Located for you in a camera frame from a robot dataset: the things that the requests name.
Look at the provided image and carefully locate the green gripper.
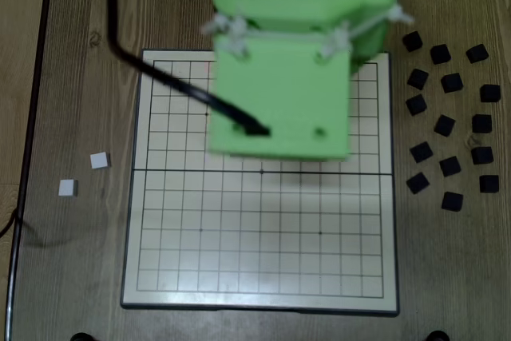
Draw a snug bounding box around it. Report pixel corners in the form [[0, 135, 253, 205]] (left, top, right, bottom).
[[212, 0, 401, 75]]

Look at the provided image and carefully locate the black cube stone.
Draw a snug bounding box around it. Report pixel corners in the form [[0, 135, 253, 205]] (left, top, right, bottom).
[[438, 155, 463, 178], [471, 113, 493, 135], [401, 30, 424, 54], [470, 145, 495, 166], [433, 113, 457, 137], [478, 174, 501, 194], [441, 191, 465, 212], [479, 83, 502, 104], [406, 68, 430, 91], [405, 93, 429, 117], [409, 141, 434, 165], [465, 43, 490, 65], [440, 72, 465, 94], [406, 172, 431, 196], [430, 43, 453, 65]]

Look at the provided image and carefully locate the white cube stone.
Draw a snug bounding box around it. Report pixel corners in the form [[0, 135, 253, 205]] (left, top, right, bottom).
[[57, 179, 79, 198], [89, 152, 111, 170]]

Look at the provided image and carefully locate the white zip tie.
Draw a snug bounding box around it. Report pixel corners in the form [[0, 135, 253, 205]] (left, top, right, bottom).
[[317, 4, 415, 61], [200, 13, 252, 58]]

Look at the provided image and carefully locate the black camera cable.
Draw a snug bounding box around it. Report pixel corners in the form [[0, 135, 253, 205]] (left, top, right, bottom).
[[104, 0, 273, 138]]

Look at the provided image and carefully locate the cream Go board dark frame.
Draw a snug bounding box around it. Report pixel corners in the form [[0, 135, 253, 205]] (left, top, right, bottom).
[[119, 49, 400, 317]]

